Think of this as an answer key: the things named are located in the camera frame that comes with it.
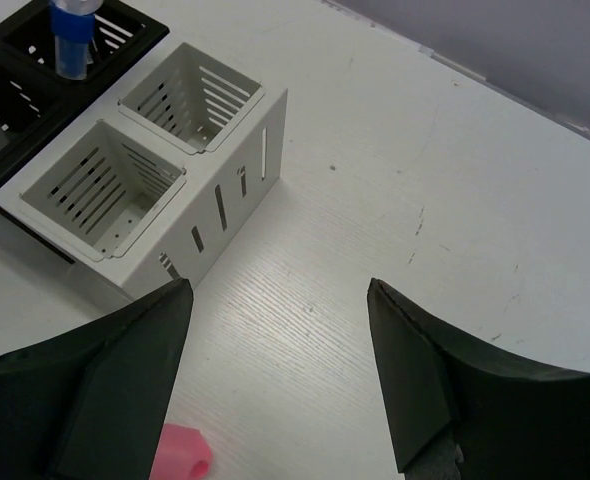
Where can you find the black slotted pen holder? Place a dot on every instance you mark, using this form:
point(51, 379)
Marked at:
point(35, 90)

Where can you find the small blue capped bottle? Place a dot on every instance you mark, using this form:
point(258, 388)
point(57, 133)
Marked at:
point(72, 23)

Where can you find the white slotted pen holder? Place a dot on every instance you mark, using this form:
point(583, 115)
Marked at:
point(223, 125)

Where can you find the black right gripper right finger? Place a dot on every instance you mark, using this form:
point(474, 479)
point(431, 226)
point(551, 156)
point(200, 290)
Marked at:
point(459, 407)

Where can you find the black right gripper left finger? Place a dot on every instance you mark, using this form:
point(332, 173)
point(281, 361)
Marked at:
point(90, 403)

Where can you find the pink capped glue bottle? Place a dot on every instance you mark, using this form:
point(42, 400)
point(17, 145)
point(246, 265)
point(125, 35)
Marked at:
point(182, 454)

